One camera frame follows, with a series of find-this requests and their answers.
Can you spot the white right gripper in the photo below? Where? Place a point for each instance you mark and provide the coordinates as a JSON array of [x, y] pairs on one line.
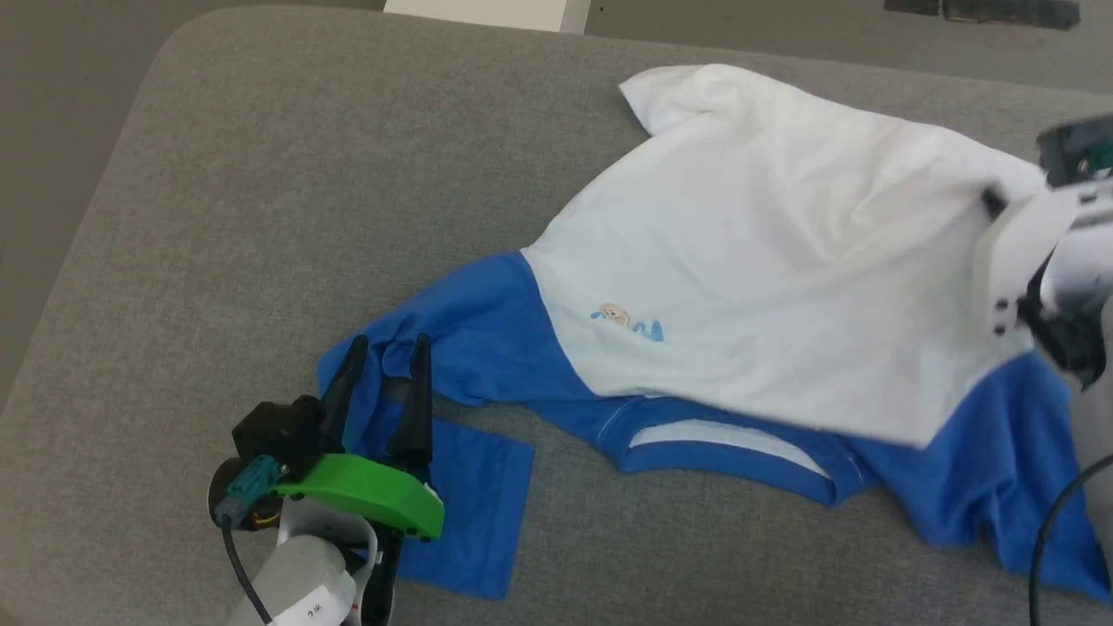
[[1013, 252]]

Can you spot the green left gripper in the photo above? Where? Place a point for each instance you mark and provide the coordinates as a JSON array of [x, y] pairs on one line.
[[365, 496]]

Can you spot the white and blue t-shirt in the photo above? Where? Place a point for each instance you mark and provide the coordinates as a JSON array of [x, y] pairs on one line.
[[765, 261]]

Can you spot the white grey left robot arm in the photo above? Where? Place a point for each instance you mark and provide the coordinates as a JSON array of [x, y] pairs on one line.
[[304, 574]]

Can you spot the long black floor mat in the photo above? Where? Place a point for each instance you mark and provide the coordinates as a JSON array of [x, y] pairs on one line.
[[1013, 10]]

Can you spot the small black floor mat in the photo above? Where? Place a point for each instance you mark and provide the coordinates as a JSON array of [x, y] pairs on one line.
[[911, 5]]

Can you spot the grey fabric sofa cushion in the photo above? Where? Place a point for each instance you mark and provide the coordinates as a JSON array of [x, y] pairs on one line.
[[261, 217]]

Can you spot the white rectangular box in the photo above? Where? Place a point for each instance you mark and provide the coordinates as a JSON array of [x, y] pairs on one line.
[[487, 10]]

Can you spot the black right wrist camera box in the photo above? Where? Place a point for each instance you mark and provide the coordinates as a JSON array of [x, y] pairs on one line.
[[1083, 152]]

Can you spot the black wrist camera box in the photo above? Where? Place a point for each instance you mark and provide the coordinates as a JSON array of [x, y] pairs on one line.
[[278, 430], [1083, 152]]

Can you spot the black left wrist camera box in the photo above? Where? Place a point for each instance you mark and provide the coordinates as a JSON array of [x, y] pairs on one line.
[[278, 430]]

